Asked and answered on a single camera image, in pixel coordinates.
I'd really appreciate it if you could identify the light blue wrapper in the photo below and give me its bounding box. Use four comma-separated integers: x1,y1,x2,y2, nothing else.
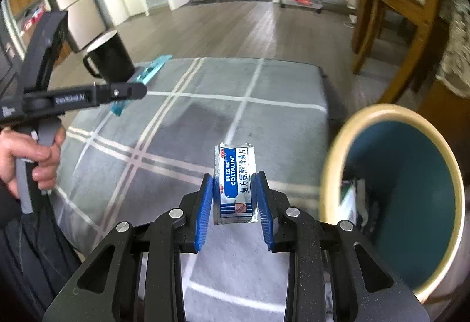
111,55,173,116

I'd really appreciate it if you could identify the blue white blister pack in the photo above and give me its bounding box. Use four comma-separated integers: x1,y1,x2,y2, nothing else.
214,143,258,225

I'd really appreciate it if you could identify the teal trash bin tan rim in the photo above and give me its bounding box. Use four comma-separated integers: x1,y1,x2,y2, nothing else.
319,104,465,302

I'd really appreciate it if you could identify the left hand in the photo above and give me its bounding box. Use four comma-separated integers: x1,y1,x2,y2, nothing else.
0,125,67,200

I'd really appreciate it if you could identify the black mug white inside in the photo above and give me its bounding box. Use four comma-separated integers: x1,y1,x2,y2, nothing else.
83,29,135,83

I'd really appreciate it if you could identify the grey plaid ottoman cover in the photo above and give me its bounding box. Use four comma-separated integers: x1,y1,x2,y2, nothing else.
53,58,328,321

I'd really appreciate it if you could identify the lace tablecloth table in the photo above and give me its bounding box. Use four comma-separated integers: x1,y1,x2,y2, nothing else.
347,0,469,177

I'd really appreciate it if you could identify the wooden chair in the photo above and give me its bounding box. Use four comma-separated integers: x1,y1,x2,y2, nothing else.
352,0,441,103

